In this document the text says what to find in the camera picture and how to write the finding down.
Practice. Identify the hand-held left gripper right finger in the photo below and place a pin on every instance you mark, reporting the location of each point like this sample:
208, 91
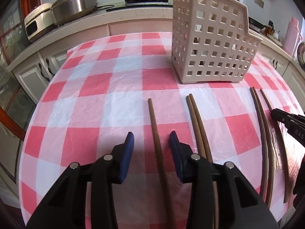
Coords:
176, 157

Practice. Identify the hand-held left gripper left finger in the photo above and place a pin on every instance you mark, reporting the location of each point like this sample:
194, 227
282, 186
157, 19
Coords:
126, 157

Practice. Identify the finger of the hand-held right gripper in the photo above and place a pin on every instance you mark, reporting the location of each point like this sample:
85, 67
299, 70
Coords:
280, 115

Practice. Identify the white perforated plastic basket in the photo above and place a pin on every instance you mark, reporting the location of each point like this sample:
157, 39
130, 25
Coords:
215, 74

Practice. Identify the red white checked tablecloth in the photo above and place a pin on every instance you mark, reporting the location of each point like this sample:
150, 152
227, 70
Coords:
95, 105

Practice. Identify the glass pot lid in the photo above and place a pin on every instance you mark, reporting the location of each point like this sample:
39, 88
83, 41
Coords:
301, 53

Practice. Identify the pink thermos flask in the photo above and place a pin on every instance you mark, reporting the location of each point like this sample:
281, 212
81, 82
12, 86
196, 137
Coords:
292, 38

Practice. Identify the small white jar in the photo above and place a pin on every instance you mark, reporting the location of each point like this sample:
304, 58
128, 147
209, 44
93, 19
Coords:
277, 35

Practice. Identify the amber glass bottle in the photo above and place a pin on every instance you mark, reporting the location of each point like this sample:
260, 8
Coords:
269, 29

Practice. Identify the black frying pan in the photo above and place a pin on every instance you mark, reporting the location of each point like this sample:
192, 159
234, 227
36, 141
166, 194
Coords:
256, 23

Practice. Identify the speckled white countertop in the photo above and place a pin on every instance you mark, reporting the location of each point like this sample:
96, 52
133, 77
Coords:
119, 14

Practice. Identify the black glass gas hob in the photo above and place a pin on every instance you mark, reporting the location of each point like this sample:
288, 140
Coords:
147, 1

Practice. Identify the silver rice cooker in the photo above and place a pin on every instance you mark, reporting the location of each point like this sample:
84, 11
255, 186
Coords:
71, 7

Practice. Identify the white small kitchen appliance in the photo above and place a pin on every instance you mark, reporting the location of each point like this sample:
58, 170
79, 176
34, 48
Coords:
38, 19

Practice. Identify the gold wall switch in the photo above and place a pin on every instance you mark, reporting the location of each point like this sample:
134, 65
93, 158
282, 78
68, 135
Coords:
259, 1

